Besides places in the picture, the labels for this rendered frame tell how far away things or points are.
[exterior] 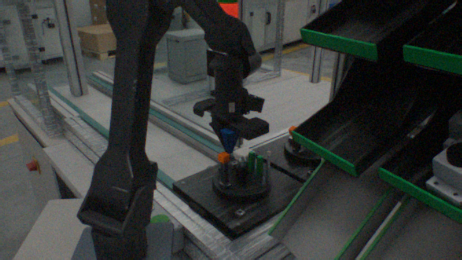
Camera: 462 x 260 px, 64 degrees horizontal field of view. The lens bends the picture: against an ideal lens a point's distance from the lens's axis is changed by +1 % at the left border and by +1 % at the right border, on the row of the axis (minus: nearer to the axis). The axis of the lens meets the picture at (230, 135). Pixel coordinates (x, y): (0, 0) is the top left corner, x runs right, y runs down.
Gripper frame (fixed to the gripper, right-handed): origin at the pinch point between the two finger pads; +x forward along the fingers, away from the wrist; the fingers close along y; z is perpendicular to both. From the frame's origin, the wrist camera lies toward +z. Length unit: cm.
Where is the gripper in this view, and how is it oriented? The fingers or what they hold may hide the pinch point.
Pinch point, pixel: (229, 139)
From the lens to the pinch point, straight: 79.3
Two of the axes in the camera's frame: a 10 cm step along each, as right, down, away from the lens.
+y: -6.5, -3.3, 6.9
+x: 0.1, 9.0, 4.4
